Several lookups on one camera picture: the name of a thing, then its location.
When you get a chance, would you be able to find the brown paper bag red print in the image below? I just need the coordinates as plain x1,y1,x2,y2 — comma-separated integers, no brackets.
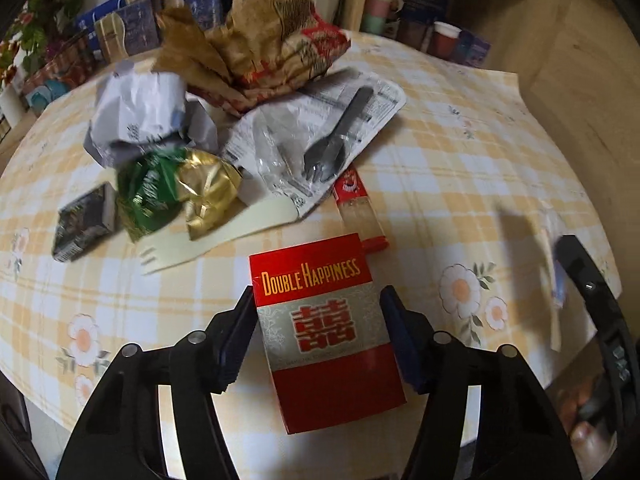
154,0,351,113

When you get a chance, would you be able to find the yellow checked tablecloth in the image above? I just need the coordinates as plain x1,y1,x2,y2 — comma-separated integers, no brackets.
0,30,623,411

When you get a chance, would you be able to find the purple blue box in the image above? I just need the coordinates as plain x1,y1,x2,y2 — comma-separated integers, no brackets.
457,30,493,68

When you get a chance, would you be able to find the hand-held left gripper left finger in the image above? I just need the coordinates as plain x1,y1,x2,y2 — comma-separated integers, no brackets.
55,285,258,480

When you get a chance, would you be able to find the brown drinking glass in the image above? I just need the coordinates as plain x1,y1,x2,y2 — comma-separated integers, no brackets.
402,20,433,53

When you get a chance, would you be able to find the cream plastic fork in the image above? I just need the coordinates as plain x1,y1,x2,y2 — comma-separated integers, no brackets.
139,196,301,276

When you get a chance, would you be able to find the woven flower basket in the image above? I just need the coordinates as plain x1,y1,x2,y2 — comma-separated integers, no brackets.
20,35,101,106

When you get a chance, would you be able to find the narrow red packet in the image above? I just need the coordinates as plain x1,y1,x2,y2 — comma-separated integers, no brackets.
332,165,390,253

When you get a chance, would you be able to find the red cigarette box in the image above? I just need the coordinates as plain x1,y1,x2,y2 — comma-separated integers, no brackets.
248,232,408,435

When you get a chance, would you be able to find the small dark box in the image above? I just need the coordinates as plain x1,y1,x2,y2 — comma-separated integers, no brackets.
51,182,118,263

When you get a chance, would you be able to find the clear printed plastic wrapper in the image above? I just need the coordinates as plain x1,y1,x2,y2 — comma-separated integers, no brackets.
220,71,407,211

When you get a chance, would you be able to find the person's right hand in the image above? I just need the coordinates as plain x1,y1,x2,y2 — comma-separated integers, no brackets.
557,375,621,478

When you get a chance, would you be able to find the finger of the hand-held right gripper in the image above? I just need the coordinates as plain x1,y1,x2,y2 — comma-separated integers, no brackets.
556,234,610,321

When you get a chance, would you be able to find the black plastic spork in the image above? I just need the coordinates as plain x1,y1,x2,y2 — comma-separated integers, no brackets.
303,86,376,183

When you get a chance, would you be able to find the pink blossom bouquet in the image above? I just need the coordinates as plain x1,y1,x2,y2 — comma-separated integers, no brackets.
0,0,86,76

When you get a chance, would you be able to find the green gold foil wrapper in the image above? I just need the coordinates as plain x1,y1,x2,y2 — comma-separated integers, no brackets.
116,147,244,243

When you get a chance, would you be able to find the crumpled white paper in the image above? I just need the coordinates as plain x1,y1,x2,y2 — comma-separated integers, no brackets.
82,60,219,168

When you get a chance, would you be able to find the flat blue box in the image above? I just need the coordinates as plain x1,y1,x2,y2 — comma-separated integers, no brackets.
75,0,126,31

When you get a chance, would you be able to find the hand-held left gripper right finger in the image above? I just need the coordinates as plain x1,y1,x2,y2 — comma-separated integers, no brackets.
378,285,583,480

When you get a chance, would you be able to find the red paper cup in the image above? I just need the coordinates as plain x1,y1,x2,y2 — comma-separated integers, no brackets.
431,21,461,61

